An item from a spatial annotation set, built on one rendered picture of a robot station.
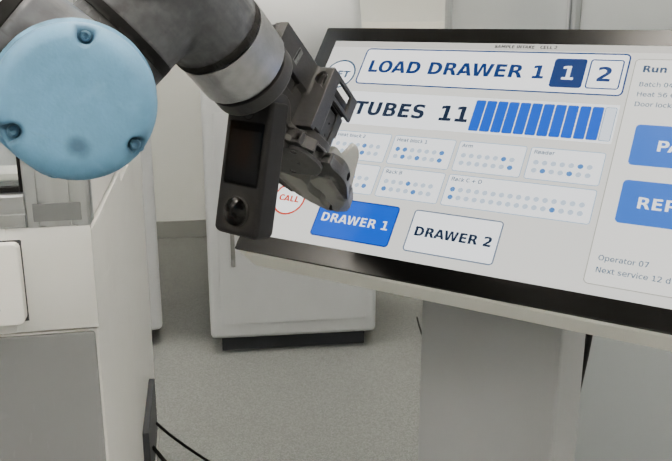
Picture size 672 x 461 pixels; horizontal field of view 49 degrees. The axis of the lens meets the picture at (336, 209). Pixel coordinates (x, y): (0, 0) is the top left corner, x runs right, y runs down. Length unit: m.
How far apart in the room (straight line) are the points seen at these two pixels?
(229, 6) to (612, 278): 0.39
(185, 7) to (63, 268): 0.61
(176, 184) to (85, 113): 3.92
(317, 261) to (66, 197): 0.39
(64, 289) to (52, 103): 0.72
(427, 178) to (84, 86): 0.48
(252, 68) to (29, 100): 0.24
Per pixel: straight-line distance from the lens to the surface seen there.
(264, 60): 0.56
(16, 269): 1.05
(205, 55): 0.54
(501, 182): 0.75
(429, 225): 0.74
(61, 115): 0.36
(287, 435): 2.33
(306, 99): 0.64
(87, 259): 1.05
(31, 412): 1.15
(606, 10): 1.94
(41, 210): 1.04
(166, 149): 4.24
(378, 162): 0.80
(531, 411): 0.85
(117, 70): 0.36
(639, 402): 1.89
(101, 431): 1.15
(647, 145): 0.74
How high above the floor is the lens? 1.21
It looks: 14 degrees down
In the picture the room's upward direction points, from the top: straight up
